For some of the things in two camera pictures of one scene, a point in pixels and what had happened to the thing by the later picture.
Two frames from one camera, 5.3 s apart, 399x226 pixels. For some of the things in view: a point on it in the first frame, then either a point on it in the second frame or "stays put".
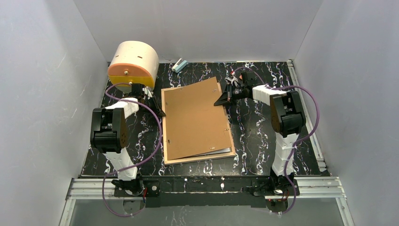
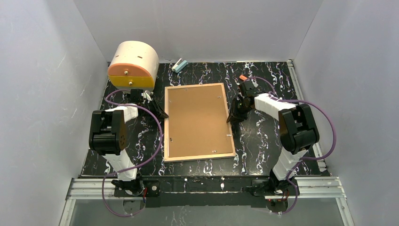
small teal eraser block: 179,65 stays put
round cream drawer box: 133,62 stays put
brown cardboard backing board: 195,125 stays put
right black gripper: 230,93 to 238,108
